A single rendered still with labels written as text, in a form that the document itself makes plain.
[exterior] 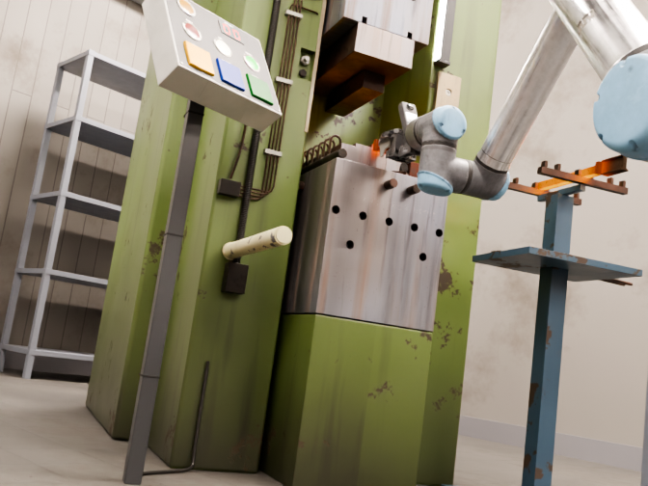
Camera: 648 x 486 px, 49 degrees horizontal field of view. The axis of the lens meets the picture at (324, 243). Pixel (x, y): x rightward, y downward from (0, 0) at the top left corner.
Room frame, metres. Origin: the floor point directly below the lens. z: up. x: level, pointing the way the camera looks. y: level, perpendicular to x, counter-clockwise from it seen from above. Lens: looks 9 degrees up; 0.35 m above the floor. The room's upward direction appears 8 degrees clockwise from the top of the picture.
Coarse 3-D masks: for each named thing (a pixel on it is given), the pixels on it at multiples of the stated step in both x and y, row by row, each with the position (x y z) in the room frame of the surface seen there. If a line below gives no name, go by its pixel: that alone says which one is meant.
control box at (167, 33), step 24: (168, 0) 1.62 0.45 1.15; (168, 24) 1.58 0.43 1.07; (192, 24) 1.65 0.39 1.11; (216, 24) 1.74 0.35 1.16; (168, 48) 1.57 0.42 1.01; (216, 48) 1.69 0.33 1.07; (240, 48) 1.78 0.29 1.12; (168, 72) 1.56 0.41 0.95; (192, 72) 1.57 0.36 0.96; (216, 72) 1.64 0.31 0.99; (264, 72) 1.82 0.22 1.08; (192, 96) 1.64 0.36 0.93; (216, 96) 1.66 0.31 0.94; (240, 96) 1.68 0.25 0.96; (240, 120) 1.76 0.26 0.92; (264, 120) 1.79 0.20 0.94
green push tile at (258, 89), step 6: (252, 78) 1.74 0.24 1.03; (252, 84) 1.72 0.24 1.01; (258, 84) 1.75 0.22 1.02; (264, 84) 1.77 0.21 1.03; (252, 90) 1.72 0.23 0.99; (258, 90) 1.74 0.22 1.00; (264, 90) 1.76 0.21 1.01; (258, 96) 1.72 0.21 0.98; (264, 96) 1.74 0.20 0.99; (270, 96) 1.77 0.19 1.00; (270, 102) 1.76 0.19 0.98
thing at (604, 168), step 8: (608, 160) 1.95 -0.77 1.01; (616, 160) 1.93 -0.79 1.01; (624, 160) 1.90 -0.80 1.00; (592, 168) 2.01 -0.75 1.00; (600, 168) 1.97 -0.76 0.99; (608, 168) 1.95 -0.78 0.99; (616, 168) 1.92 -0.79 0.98; (624, 168) 1.90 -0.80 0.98; (584, 176) 2.05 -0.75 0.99; (592, 176) 2.04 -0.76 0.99; (544, 184) 2.22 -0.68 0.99; (552, 184) 2.18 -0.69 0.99; (560, 184) 2.16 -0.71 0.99
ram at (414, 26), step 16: (336, 0) 2.08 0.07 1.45; (352, 0) 2.01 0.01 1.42; (368, 0) 2.03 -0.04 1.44; (384, 0) 2.05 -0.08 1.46; (400, 0) 2.07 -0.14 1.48; (416, 0) 2.09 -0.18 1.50; (432, 0) 2.11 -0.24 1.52; (336, 16) 2.06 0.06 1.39; (352, 16) 2.01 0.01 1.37; (368, 16) 2.03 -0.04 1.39; (384, 16) 2.05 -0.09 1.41; (400, 16) 2.07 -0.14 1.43; (416, 16) 2.09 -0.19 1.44; (336, 32) 2.11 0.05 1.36; (400, 32) 2.08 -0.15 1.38; (416, 32) 2.10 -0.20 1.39; (320, 48) 2.25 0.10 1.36; (416, 48) 2.15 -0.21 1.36
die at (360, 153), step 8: (344, 144) 2.02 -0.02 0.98; (352, 152) 2.03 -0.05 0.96; (360, 152) 2.04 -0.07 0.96; (368, 152) 2.05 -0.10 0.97; (376, 152) 2.06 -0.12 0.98; (352, 160) 2.03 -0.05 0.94; (360, 160) 2.04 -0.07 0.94; (368, 160) 2.06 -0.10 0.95; (376, 160) 2.07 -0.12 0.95; (384, 160) 2.07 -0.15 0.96; (392, 160) 2.09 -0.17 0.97; (384, 168) 2.08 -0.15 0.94; (392, 168) 2.09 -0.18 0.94
